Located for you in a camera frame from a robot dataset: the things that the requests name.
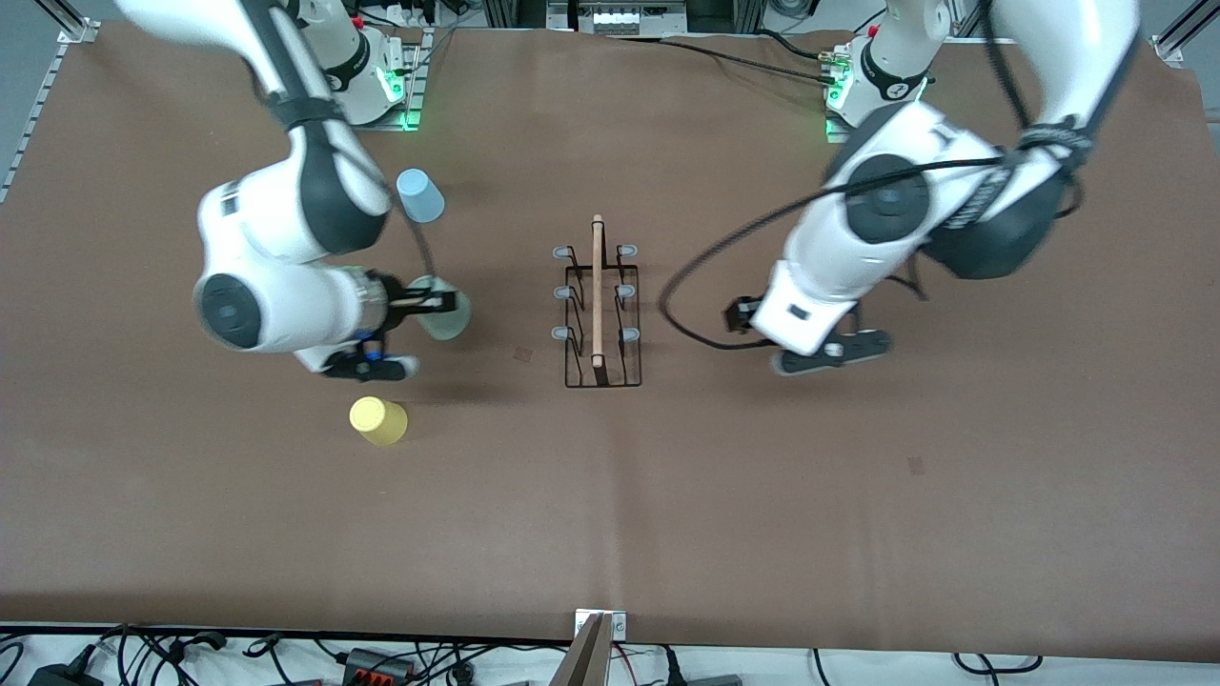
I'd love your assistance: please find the pale green plastic cup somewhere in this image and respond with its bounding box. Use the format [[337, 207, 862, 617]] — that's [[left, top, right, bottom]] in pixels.
[[408, 276, 472, 342]]

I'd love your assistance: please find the yellow plastic cup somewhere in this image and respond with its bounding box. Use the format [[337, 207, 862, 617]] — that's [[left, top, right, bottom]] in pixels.
[[349, 396, 409, 447]]

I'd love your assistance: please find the black wire cup holder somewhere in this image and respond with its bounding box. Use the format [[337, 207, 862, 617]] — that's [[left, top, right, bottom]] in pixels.
[[552, 214, 642, 389]]

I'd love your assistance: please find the light blue plastic cup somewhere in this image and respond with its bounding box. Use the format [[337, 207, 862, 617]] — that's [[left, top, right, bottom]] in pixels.
[[396, 169, 446, 225]]

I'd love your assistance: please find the white power strip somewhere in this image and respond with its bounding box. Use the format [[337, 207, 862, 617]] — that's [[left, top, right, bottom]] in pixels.
[[357, 0, 444, 28]]

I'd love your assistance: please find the white electronics box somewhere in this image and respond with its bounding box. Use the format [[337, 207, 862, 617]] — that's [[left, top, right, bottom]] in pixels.
[[575, 3, 661, 36]]

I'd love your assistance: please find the black orange connector box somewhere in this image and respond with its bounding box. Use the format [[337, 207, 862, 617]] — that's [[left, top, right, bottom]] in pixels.
[[343, 648, 417, 683]]

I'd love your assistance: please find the black power adapter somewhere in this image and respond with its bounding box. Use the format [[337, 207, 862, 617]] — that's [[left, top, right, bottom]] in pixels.
[[27, 662, 104, 686]]

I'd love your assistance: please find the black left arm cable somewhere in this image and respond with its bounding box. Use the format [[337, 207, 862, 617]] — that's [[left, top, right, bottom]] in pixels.
[[658, 0, 1088, 352]]

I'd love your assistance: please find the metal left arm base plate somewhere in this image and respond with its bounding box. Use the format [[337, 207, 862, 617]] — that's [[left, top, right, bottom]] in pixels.
[[823, 95, 857, 146]]

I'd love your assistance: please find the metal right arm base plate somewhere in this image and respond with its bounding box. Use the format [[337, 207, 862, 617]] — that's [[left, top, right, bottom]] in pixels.
[[338, 27, 427, 132]]

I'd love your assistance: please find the black cable on table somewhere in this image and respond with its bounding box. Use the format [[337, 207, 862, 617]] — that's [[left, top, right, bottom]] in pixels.
[[610, 33, 844, 89]]

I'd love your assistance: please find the dark aluminium frame post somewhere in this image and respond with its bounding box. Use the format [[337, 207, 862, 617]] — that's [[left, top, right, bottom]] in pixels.
[[482, 0, 548, 30]]

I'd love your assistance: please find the aluminium camera mount profile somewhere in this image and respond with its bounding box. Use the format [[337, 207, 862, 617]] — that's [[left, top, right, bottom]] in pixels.
[[551, 610, 628, 686]]

